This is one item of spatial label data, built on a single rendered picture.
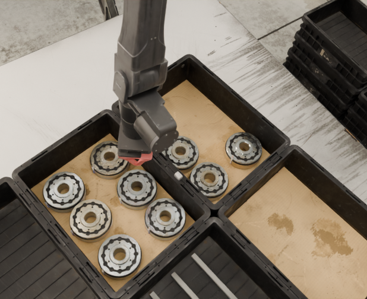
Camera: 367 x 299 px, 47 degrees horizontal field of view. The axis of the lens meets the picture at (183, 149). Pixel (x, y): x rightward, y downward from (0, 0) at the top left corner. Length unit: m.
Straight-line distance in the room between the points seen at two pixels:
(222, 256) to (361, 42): 1.35
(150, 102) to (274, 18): 2.16
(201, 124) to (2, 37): 1.69
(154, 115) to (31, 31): 2.03
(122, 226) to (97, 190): 0.12
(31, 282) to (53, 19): 1.90
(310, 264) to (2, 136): 0.97
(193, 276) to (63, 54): 0.91
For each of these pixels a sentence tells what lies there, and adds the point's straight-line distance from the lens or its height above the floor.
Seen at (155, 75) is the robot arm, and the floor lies 1.32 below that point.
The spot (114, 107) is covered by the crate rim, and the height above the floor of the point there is 0.93.
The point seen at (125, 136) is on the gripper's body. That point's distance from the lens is 0.83.
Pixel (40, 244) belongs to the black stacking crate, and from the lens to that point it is 1.12.
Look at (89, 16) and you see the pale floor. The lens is 2.72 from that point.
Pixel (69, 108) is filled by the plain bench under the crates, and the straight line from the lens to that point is 1.44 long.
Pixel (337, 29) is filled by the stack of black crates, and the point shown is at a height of 0.49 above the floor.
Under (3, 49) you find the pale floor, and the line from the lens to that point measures 2.63.
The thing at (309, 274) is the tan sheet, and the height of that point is 0.83.
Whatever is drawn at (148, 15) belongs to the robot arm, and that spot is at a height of 1.44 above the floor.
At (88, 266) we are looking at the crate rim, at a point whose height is 0.92.
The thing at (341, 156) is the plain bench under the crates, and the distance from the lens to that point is 1.47.
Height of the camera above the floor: 1.87
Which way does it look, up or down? 61 degrees down
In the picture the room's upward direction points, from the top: 9 degrees clockwise
